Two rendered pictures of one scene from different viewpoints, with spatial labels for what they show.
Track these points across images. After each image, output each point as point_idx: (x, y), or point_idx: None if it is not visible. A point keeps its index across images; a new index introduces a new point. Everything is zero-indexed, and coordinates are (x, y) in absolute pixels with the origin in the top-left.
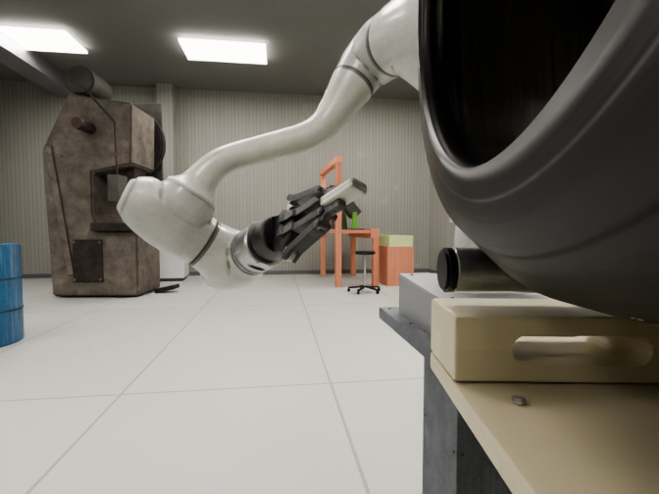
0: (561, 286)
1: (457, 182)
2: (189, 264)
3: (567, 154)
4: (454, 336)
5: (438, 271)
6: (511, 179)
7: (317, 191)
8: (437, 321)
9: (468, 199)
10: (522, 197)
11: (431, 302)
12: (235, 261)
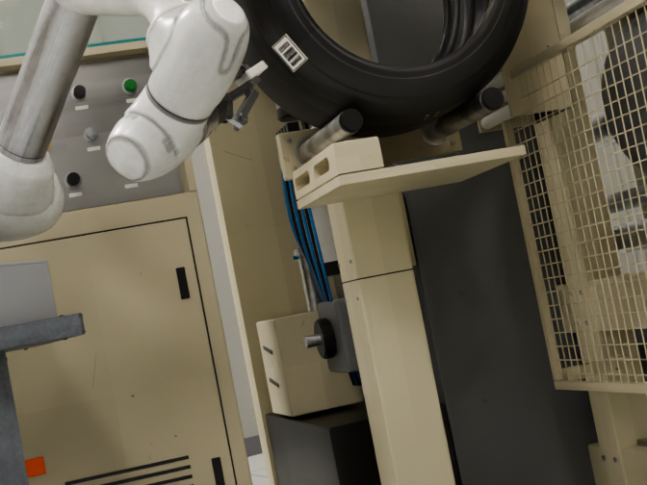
0: (432, 104)
1: (389, 71)
2: (202, 120)
3: (457, 64)
4: (379, 145)
5: (347, 121)
6: (435, 70)
7: (243, 65)
8: (350, 149)
9: (401, 78)
10: (440, 75)
11: (336, 144)
12: (206, 125)
